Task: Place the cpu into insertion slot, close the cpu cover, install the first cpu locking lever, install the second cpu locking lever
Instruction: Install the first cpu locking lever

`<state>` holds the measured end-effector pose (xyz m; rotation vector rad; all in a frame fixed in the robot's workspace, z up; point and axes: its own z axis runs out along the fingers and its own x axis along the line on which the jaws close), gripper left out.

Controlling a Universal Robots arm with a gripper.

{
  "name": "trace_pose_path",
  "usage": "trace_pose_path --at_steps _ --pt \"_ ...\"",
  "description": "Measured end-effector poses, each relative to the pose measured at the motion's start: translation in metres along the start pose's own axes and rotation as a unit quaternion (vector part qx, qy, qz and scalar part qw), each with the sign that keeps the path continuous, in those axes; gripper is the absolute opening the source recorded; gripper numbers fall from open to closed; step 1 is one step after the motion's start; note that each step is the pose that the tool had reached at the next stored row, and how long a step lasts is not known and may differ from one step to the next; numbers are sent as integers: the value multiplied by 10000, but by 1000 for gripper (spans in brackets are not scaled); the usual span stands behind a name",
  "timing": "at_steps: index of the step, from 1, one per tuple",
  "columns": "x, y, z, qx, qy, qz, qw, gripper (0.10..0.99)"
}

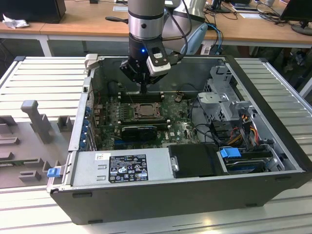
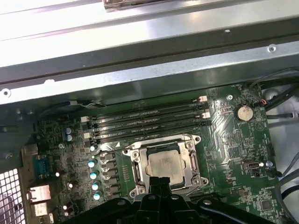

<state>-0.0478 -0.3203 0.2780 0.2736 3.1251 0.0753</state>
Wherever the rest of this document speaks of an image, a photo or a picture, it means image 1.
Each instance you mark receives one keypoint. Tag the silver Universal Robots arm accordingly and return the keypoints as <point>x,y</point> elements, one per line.
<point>143,26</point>

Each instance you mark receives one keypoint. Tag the hard disk in blue carrier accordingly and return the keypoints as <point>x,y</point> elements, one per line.
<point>230,154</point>

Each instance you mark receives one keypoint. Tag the blue case latch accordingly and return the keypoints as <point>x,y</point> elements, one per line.
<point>53,172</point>

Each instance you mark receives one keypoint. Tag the black RAM slot bank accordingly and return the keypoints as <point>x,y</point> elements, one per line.
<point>153,98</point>
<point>143,123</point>

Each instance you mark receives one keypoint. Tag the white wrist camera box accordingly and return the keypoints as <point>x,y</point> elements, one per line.
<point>158,68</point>

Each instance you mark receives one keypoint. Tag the pale blue teach pendant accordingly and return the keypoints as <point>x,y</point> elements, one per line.
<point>196,39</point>

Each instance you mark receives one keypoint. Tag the blue slot clip row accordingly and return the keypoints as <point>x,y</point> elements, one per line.
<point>85,126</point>

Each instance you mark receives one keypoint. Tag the silver metal drive cage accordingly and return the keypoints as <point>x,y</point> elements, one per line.
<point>212,98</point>

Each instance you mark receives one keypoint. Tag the crumpled white paper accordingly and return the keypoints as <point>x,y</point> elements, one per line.
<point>14,22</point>

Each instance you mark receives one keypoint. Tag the black computer tower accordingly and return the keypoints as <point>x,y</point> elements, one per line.
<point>31,9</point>

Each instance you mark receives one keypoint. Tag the black graphics card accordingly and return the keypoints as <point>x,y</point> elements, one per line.
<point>139,134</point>

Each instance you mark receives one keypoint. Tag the CPU socket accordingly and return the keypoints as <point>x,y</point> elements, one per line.
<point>134,114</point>

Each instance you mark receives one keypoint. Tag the black open PC case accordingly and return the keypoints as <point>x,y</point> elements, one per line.
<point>146,202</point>

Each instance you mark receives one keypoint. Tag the grey power supply unit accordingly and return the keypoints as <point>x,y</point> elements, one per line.
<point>85,170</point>

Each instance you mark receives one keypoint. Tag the silver square CPU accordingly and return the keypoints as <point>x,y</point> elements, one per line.
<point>148,110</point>

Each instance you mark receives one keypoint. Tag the black monitor with stand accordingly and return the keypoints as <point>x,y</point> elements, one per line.
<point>296,9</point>

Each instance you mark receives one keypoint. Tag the round coin battery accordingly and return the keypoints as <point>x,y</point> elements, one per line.
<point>178,98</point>

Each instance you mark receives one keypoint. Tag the black round cylinder part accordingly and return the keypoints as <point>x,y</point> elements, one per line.
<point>112,87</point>

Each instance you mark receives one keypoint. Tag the long wooden desk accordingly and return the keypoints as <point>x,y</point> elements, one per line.
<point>85,22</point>

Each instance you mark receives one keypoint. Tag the white paper sheet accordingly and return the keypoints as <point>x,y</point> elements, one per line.
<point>251,15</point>
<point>120,8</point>

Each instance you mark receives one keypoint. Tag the green motherboard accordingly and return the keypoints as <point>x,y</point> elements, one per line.
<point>180,126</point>

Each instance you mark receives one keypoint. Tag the grey parts rack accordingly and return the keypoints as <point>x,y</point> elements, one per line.
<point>24,146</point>

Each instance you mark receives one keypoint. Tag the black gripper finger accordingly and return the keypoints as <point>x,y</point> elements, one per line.
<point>156,78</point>
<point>129,69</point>

